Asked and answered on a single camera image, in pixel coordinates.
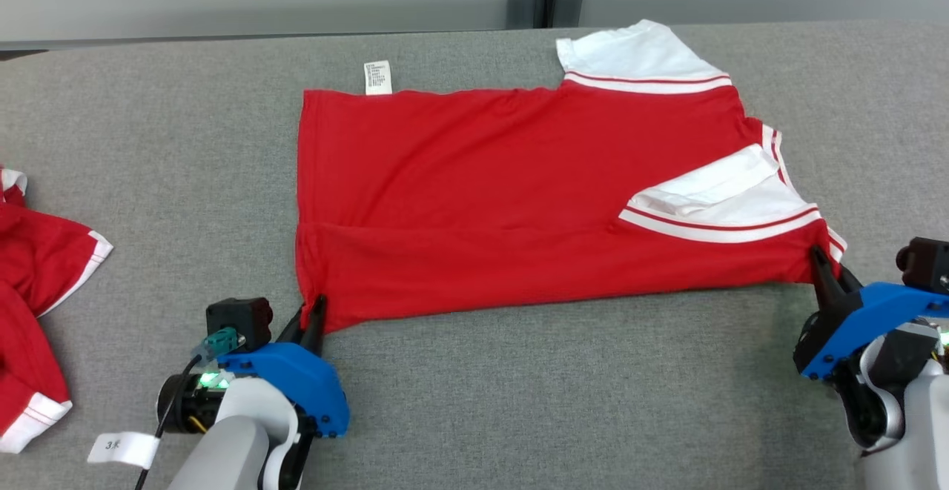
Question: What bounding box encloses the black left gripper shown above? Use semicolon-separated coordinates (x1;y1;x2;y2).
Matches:
156;294;328;435

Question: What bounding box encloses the blue left camera bracket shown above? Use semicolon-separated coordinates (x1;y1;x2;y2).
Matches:
216;341;351;440

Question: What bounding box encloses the white left cable label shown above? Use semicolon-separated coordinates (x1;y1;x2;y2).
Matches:
87;430;161;469

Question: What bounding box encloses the blue right camera bracket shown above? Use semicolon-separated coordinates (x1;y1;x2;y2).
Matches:
799;281;949;383

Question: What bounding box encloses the blue camera bracket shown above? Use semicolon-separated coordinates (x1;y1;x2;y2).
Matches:
799;281;949;383
216;341;351;440

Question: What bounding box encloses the black left camera cable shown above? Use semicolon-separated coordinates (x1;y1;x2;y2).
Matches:
133;327;246;490

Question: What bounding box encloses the red white Bulls jersey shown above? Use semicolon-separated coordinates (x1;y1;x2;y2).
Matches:
294;19;849;334

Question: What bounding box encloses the red shorts white trim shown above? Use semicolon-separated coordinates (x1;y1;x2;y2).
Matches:
0;165;115;454

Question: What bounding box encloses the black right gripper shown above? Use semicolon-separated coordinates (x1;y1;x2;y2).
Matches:
793;245;865;377

